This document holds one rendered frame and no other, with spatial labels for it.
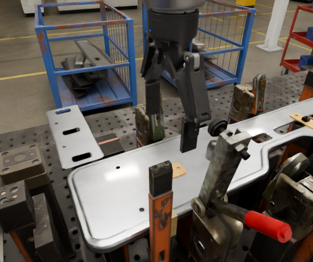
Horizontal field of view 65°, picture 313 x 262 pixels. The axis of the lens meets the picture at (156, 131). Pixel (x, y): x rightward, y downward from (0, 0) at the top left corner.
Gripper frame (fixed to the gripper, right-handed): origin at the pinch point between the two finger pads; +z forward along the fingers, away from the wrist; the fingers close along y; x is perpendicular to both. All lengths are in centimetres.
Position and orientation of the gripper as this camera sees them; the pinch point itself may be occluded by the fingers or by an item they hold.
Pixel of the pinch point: (168, 125)
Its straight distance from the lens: 47.5
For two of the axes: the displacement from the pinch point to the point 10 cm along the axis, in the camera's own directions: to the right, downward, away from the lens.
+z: 0.0, 8.2, 5.8
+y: -4.6, -5.1, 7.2
